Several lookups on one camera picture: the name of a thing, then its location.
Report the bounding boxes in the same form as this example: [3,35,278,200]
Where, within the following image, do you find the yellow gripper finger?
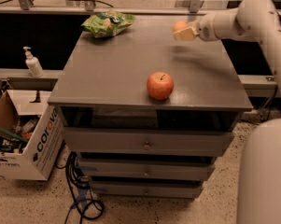
[174,27,199,41]

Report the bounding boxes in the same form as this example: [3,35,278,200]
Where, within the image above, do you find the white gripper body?
[196,13,218,42]

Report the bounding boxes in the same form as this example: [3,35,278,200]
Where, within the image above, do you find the orange fruit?
[172,21,188,33]

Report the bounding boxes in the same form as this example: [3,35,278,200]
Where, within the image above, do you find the red apple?
[147,72,174,101]

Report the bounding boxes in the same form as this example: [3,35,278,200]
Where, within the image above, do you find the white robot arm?
[174,0,281,224]

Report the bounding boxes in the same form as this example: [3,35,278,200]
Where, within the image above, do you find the green chip bag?
[80,9,135,38]

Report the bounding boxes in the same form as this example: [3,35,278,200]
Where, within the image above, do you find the grey drawer cabinet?
[49,15,252,199]

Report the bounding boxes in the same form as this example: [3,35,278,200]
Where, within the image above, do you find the white pump dispenser bottle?
[23,47,44,77]

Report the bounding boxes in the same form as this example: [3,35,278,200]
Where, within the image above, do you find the grey metal window ledge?
[0,68,63,91]

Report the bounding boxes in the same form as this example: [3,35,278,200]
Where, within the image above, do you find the white cardboard box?
[0,90,63,181]

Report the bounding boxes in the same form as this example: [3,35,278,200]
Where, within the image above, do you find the black floor cables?
[54,140,105,224]

